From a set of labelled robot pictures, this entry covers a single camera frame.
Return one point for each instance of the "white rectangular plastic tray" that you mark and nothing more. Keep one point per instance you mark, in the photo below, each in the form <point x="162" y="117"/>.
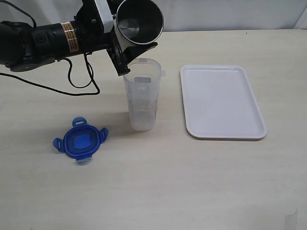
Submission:
<point x="219" y="103"/>

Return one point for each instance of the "stainless steel tumbler cup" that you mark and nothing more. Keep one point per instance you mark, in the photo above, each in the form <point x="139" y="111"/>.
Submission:
<point x="138" y="22"/>

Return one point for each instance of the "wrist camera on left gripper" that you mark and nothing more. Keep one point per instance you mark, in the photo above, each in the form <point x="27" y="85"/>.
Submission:
<point x="107" y="10"/>

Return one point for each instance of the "blue plastic container lid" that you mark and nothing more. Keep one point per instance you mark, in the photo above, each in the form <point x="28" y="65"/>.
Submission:
<point x="82" y="141"/>

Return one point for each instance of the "clear plastic tall container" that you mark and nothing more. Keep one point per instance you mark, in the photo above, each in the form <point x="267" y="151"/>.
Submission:
<point x="142" y="86"/>

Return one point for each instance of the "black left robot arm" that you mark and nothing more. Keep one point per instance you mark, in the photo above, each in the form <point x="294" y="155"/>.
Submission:
<point x="25" y="47"/>

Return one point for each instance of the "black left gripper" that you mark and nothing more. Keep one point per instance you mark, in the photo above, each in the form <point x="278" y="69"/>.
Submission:
<point x="91" y="37"/>

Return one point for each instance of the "white backdrop curtain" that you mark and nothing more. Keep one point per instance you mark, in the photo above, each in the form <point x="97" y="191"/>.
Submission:
<point x="190" y="15"/>

